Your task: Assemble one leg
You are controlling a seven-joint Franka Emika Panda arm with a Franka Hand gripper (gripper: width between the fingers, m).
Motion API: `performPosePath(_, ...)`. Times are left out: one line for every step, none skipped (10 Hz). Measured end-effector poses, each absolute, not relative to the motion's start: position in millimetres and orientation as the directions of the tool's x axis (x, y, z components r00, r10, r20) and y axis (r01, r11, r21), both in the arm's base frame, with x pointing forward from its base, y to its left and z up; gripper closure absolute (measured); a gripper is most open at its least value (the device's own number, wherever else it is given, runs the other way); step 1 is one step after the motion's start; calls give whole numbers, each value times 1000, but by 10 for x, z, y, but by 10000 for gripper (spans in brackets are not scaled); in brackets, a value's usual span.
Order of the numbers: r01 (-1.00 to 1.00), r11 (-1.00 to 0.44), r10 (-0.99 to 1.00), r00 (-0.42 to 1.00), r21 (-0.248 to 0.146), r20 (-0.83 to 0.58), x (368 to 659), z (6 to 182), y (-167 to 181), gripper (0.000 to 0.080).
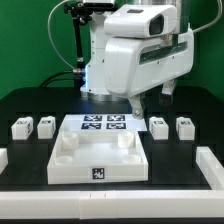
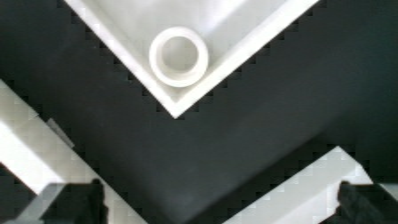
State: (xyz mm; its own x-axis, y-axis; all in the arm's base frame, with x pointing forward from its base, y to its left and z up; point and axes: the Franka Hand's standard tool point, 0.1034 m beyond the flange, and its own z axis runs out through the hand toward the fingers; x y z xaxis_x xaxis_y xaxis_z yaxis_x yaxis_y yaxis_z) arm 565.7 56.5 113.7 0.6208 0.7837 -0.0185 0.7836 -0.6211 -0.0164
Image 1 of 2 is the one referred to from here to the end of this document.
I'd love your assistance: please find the white left fence block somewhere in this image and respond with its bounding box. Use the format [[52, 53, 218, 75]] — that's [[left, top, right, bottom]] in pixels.
[[0, 148, 8, 175]]

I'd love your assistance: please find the white square table top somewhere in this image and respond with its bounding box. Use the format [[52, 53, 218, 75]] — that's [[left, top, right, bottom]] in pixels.
[[47, 130, 148, 184]]

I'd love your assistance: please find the black cable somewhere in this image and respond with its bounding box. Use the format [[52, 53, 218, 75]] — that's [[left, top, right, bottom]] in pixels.
[[39, 70, 83, 89]]

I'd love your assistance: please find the grey cable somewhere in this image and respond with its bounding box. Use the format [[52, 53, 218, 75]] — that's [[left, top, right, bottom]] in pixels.
[[47, 0, 78, 71]]

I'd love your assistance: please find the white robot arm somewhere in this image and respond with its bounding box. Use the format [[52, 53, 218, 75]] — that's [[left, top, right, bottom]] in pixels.
[[82, 0, 194, 119]]

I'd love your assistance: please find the white right fence wall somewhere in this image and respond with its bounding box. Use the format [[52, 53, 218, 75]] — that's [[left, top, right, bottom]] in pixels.
[[196, 147, 224, 191]]

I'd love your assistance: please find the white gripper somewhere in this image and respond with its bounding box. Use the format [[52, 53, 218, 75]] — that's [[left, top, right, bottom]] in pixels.
[[104, 29, 194, 119]]

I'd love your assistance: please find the white sheet with markers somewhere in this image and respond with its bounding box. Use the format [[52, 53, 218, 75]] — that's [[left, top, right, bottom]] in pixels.
[[59, 114, 147, 131]]

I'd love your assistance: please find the white front fence wall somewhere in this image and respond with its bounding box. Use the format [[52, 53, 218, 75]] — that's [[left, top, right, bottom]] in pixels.
[[0, 190, 224, 219]]

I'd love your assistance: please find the white fence wall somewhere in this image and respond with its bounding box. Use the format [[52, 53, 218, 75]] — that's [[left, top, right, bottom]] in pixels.
[[196, 147, 224, 191], [0, 190, 224, 219]]

